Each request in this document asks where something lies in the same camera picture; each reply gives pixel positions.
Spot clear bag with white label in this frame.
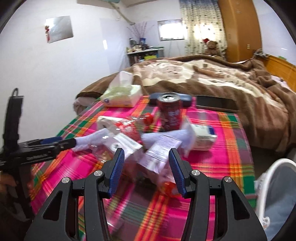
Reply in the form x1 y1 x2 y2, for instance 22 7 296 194
136 134 183 176

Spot pink plaid tablecloth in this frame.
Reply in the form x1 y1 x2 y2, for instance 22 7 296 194
30 94 256 241

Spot crushed white paper cup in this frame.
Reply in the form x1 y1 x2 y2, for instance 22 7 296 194
97 116 122 133

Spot small white box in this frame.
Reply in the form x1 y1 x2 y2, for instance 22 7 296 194
185 116 218 151

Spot black phone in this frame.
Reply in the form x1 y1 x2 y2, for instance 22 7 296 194
195 95 238 113

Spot red drink can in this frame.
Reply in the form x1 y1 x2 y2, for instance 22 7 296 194
157 92 183 131

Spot wooden wardrobe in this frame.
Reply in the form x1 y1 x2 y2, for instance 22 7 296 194
218 0 263 63

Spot brown patterned blanket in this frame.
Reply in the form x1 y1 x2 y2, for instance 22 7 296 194
74 54 296 149

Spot clear plastic bag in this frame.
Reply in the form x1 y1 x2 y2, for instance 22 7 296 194
90 134 142 167

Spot white trash bin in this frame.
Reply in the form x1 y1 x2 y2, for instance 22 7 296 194
254 159 296 237

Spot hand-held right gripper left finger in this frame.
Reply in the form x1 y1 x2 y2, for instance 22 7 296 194
23 148 125 241

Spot wooden headboard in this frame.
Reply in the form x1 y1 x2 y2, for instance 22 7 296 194
261 54 296 93

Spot dried branches in vase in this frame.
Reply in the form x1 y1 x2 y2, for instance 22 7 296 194
127 21 153 45

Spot white wall pipe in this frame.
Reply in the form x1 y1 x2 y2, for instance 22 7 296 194
112 2 136 25

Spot small window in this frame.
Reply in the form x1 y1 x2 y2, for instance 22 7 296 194
157 20 185 42

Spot brown teddy bear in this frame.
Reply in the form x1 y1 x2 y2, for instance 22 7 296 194
202 38 222 56

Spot silver wall poster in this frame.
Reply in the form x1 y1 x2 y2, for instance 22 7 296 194
45 16 74 44

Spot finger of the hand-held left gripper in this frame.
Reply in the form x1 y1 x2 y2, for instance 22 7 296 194
23 136 64 149
22 138 77 165

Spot patterned curtain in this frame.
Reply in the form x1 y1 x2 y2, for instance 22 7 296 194
180 0 228 56

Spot red snack packet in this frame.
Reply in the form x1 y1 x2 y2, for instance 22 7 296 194
113 118 141 142

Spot cluttered shelf unit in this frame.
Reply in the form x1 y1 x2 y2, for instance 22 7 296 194
126 47 165 66

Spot soft tissue pack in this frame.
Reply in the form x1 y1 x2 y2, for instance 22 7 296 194
101 71 142 108

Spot white charger cables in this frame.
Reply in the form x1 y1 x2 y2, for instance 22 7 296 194
254 49 269 59

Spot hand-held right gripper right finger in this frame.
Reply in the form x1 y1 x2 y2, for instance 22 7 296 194
168 148 267 241

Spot row of bottles and jars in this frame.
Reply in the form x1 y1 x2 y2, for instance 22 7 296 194
127 37 164 52

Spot dark blue glasses case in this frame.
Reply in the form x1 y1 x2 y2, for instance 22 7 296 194
149 92 192 107

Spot orange snack wrapper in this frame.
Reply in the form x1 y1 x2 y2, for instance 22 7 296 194
159 176 184 198

